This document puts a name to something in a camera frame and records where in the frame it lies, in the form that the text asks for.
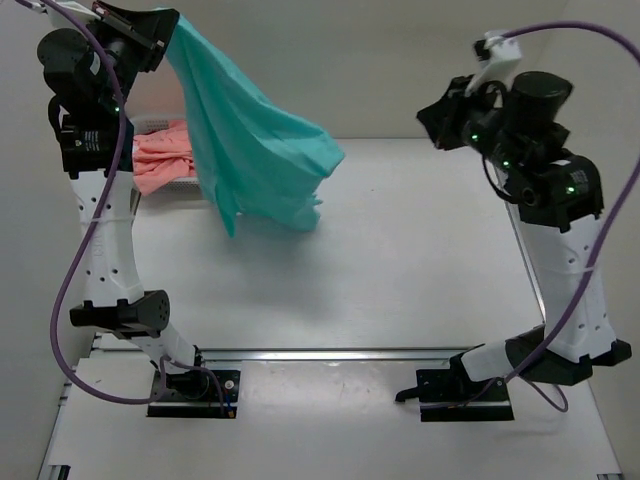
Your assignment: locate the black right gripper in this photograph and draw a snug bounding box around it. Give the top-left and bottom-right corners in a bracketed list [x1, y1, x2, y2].
[417, 76, 523, 176]

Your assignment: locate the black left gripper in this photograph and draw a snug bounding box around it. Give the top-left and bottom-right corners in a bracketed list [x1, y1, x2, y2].
[93, 0, 184, 93]

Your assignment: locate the teal t shirt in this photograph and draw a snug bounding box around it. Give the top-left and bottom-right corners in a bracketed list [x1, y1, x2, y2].
[165, 16, 345, 236]

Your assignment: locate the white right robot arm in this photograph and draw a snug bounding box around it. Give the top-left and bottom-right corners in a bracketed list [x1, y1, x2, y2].
[417, 71, 631, 402]

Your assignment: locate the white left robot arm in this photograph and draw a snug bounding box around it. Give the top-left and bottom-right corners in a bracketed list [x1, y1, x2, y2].
[37, 1, 209, 398]

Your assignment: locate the white plastic basket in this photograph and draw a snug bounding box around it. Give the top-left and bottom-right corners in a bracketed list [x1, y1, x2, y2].
[131, 115, 198, 195]

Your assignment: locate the salmon pink t shirt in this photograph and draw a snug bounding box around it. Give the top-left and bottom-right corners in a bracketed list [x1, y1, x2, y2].
[133, 119, 196, 196]

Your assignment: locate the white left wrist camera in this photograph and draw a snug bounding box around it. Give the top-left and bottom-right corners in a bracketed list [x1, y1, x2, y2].
[27, 1, 100, 29]

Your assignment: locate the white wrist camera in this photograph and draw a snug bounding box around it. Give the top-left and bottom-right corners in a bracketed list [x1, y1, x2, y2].
[465, 30, 522, 96]
[27, 1, 100, 29]

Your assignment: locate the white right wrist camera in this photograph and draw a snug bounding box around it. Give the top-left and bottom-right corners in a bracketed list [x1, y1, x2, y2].
[465, 30, 522, 96]

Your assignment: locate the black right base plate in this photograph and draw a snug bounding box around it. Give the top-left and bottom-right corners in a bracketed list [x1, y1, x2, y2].
[395, 369, 515, 423]

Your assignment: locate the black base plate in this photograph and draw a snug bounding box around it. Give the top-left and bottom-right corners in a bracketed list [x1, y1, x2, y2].
[146, 368, 241, 420]
[395, 369, 515, 423]

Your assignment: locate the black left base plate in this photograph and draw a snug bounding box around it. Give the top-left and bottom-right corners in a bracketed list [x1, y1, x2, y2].
[146, 368, 241, 420]

